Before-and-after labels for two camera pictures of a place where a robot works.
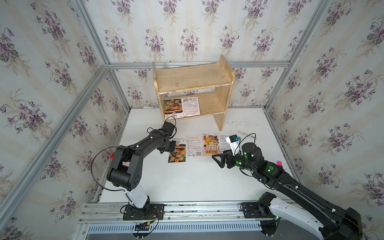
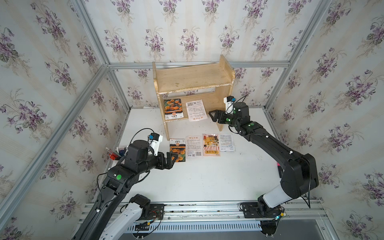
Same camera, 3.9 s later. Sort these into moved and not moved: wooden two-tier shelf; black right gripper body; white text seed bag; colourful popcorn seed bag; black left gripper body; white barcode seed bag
Moved: black right gripper body; black left gripper body
Not moved: white barcode seed bag; colourful popcorn seed bag; wooden two-tier shelf; white text seed bag
